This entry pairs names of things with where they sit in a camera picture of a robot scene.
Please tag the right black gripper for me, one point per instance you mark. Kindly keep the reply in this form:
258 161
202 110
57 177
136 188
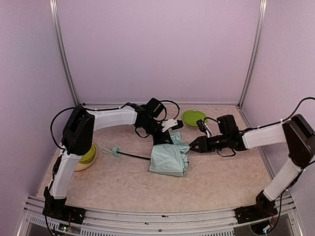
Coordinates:
203 144

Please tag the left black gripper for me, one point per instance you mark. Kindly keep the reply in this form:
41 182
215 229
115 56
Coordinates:
160 137

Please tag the mint green folding umbrella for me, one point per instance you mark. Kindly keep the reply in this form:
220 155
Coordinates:
165 159

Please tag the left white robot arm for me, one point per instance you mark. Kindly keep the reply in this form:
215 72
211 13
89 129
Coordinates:
79 130

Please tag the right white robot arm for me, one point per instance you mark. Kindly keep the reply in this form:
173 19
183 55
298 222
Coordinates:
293 136

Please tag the green plate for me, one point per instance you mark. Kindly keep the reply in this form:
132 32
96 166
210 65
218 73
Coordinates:
190 117

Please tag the green bowl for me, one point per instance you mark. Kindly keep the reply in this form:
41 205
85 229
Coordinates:
89 156

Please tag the beige plate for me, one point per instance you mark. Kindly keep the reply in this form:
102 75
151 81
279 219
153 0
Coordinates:
80 167

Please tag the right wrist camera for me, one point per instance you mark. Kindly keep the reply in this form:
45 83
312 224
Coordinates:
203 127

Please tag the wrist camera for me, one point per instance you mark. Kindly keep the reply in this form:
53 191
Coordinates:
203 127
172 124

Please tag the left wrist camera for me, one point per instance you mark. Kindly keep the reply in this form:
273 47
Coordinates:
172 124

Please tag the aluminium front rail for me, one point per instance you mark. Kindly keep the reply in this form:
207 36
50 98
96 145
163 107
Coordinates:
100 222

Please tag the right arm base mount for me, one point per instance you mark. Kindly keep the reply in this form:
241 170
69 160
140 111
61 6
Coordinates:
263 208

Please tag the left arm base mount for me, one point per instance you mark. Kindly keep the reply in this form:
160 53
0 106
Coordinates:
57 209

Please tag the right aluminium frame post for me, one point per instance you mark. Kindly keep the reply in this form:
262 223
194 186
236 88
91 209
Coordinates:
254 53

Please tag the aluminium frame post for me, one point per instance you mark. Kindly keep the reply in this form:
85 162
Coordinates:
254 53
61 47

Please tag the left aluminium frame post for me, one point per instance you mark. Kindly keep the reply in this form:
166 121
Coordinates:
61 47

